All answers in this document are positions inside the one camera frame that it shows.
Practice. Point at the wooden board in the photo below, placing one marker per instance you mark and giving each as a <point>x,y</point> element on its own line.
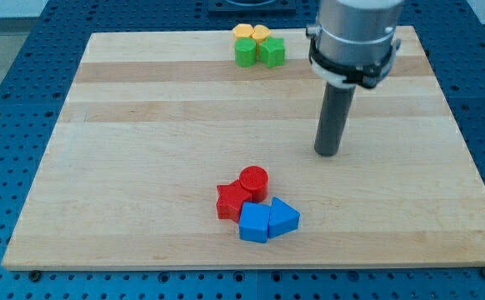
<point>154,121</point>

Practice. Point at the blue cube block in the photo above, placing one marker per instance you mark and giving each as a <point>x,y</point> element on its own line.
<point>253,222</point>

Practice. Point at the blue triangle block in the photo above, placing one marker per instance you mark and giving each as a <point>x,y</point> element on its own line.
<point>282,218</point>

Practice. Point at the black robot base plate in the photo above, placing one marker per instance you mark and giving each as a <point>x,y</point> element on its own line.
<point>251,6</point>

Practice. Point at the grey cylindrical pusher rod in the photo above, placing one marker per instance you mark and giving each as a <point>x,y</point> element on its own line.
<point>333,116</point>

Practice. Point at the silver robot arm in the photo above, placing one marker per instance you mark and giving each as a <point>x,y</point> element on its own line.
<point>352,44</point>

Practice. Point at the yellow hexagon block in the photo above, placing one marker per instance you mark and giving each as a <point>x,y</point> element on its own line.
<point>242,30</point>

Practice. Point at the green star block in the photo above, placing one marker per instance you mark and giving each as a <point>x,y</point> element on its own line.
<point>272,52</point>

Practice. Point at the green cylinder block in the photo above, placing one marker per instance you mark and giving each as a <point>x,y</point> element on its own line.
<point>245,52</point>

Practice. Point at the red star block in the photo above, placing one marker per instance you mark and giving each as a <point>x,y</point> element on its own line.
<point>230,200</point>

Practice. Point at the yellow heart block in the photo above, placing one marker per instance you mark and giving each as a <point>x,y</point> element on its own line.
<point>260,33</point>

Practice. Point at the red cylinder block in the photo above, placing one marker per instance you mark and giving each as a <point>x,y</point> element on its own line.
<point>254,179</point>

